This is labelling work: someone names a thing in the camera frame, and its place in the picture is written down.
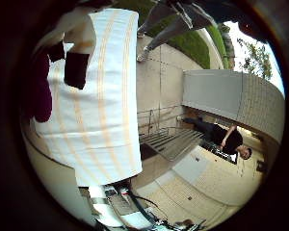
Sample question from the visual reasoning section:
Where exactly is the purple grape plush toy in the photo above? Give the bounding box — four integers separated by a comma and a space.
30, 47, 53, 123

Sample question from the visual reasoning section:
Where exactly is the white orange striped tablecloth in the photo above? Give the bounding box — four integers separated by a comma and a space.
32, 9, 143, 188

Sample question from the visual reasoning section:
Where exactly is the person in blue shirt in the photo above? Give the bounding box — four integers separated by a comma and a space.
136, 0, 268, 63

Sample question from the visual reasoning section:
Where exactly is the metal stair railing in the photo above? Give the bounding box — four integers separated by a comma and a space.
138, 107, 203, 162

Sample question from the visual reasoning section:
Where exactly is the person in black shirt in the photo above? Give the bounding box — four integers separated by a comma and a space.
182, 116, 253, 161

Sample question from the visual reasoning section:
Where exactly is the dark teal cable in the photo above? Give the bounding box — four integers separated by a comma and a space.
129, 192, 162, 225

